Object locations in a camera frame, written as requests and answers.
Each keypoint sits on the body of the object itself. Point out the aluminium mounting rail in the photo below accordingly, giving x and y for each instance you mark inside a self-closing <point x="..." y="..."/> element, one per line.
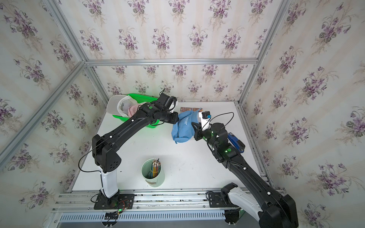
<point x="144" y="200"/>

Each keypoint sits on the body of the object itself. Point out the green plastic basket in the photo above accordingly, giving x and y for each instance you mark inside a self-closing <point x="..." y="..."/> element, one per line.
<point x="137" y="99"/>

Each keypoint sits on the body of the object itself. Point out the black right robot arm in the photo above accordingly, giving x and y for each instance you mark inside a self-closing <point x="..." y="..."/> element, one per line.
<point x="265" y="204"/>

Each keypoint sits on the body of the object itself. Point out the white baseball cap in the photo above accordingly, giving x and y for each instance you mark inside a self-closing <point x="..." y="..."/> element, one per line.
<point x="120" y="105"/>

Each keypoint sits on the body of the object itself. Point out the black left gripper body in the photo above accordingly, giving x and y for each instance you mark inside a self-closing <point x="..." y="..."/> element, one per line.
<point x="168" y="117"/>

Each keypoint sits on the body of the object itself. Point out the light blue baseball cap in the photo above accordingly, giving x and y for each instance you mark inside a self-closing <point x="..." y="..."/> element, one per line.
<point x="183" y="130"/>

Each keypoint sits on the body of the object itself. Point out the red cigarette carton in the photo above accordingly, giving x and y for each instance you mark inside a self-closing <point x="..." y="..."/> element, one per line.
<point x="185" y="109"/>

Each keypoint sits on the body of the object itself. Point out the coloured pencils bundle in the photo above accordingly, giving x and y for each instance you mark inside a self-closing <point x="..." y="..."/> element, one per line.
<point x="155" y="169"/>

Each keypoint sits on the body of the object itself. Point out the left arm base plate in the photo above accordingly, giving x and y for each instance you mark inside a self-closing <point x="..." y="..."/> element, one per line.
<point x="118" y="201"/>

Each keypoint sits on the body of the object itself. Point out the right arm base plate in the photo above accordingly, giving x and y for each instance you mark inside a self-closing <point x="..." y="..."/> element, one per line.
<point x="219" y="200"/>

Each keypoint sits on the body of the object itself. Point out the green pencil cup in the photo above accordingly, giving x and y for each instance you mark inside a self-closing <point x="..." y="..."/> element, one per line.
<point x="155" y="182"/>

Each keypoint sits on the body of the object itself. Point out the pink baseball cap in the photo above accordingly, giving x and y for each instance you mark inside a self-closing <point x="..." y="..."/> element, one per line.
<point x="133" y="109"/>

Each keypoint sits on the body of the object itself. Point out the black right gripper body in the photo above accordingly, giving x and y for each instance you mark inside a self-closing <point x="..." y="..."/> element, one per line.
<point x="200" y="134"/>

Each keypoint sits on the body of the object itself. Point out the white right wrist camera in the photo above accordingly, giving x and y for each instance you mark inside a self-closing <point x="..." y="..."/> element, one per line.
<point x="205" y="117"/>

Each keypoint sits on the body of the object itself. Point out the blue stapler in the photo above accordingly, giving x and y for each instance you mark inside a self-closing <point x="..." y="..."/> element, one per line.
<point x="238" y="144"/>

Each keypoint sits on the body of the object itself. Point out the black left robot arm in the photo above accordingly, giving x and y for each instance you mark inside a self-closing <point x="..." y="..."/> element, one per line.
<point x="105" y="148"/>

